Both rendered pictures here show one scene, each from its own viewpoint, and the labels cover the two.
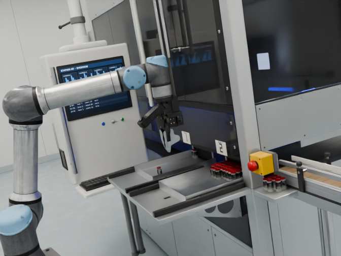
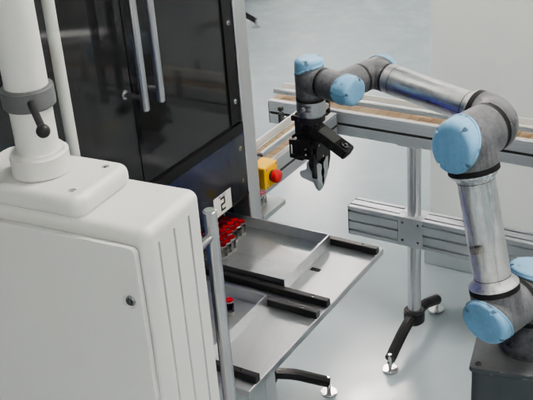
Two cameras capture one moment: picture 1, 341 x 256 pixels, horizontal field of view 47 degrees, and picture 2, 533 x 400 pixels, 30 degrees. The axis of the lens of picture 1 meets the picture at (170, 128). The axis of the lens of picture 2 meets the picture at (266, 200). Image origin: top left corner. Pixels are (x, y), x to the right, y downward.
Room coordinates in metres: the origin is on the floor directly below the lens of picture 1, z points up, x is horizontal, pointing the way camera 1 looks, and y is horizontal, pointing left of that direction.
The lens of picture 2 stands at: (2.91, 1.88, 2.27)
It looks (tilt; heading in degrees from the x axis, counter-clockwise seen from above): 27 degrees down; 236
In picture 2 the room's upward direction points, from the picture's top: 4 degrees counter-clockwise
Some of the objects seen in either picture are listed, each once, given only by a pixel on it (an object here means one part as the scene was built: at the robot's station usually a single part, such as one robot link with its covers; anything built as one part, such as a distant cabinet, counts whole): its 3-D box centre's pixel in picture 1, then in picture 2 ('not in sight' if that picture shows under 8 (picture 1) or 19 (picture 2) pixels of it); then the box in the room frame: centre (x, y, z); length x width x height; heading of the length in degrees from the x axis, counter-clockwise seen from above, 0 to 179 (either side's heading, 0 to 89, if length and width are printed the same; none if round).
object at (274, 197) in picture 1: (278, 191); (255, 205); (1.42, -0.37, 0.87); 0.14 x 0.13 x 0.02; 113
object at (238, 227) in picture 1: (158, 170); not in sight; (2.43, 0.12, 0.73); 1.98 x 0.01 x 0.25; 23
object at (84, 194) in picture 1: (115, 179); not in sight; (2.19, 0.37, 0.79); 0.45 x 0.28 x 0.03; 117
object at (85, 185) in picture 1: (115, 176); not in sight; (2.17, 0.35, 0.82); 0.40 x 0.14 x 0.02; 117
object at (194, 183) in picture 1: (206, 180); (254, 248); (1.61, -0.12, 0.90); 0.34 x 0.26 x 0.04; 113
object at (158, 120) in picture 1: (167, 112); (309, 136); (1.48, 0.00, 1.24); 0.09 x 0.08 x 0.12; 112
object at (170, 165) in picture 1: (174, 165); (182, 311); (1.92, 0.01, 0.90); 0.34 x 0.26 x 0.04; 113
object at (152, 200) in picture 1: (176, 182); (243, 293); (1.74, 0.01, 0.87); 0.70 x 0.48 x 0.02; 23
